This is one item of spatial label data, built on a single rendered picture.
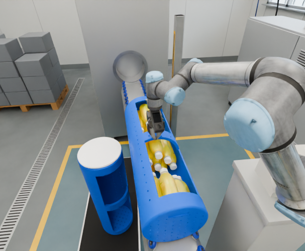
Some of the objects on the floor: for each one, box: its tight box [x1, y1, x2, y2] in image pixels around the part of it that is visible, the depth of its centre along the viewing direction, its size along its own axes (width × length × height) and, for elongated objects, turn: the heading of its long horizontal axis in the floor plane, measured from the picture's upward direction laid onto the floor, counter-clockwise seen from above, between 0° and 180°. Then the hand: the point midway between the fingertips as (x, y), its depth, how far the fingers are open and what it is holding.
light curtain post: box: [169, 14, 185, 139], centre depth 186 cm, size 6×6×170 cm
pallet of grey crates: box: [0, 31, 69, 114], centre depth 349 cm, size 120×80×119 cm
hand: (155, 138), depth 101 cm, fingers closed, pressing on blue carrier
